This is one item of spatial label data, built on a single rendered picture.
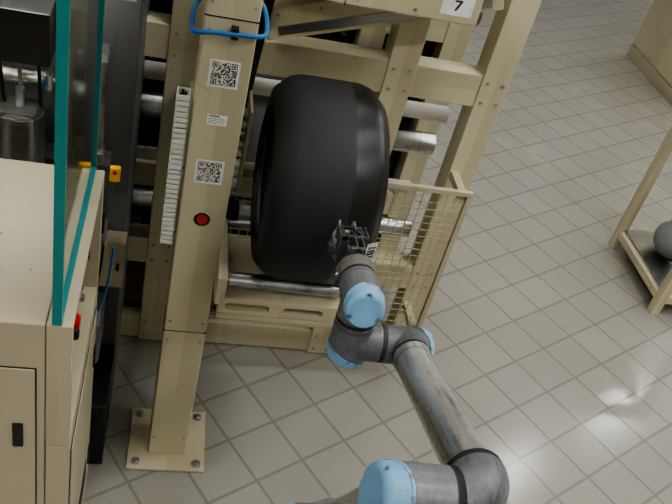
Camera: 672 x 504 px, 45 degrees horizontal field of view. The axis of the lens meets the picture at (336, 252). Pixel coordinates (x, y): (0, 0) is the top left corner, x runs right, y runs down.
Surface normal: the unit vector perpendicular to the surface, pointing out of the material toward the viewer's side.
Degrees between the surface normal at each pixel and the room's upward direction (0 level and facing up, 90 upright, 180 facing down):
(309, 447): 0
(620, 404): 0
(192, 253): 90
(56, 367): 90
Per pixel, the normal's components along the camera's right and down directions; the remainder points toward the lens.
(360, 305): 0.14, 0.45
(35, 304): 0.22, -0.77
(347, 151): 0.23, -0.19
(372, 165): 0.48, -0.07
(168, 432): 0.11, 0.63
